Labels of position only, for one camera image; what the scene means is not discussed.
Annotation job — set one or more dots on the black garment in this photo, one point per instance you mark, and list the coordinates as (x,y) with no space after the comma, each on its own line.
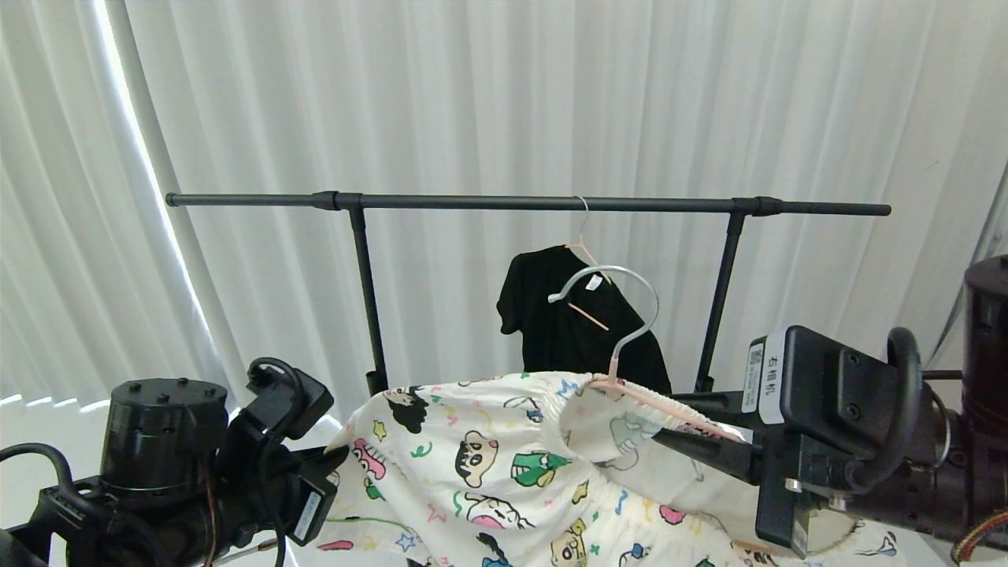
(551,339)

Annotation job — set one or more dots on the white curtain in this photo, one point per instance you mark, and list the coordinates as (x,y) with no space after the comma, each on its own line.
(472,94)

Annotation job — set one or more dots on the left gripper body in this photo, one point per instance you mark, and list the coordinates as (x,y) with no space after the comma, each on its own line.
(299,504)

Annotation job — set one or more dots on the cream printed garment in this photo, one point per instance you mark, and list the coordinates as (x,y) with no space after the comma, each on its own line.
(472,472)

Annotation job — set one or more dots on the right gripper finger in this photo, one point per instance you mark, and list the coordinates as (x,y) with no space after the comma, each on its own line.
(732,409)
(724,461)

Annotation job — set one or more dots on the pink clothes hanger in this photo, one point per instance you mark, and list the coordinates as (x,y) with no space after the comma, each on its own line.
(613,366)
(588,316)

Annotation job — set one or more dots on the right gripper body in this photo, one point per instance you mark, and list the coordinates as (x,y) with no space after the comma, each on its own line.
(776,504)

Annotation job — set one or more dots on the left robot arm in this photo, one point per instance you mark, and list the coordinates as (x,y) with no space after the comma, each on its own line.
(157,441)

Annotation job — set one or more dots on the black clothes rack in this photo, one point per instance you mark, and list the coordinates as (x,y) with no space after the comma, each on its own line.
(512,202)

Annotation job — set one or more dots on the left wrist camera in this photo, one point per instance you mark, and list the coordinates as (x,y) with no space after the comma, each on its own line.
(291,402)

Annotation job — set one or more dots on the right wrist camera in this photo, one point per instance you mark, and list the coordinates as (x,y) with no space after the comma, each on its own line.
(835,386)

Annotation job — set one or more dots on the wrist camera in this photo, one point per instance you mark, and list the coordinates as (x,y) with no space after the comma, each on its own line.
(835,386)
(291,402)

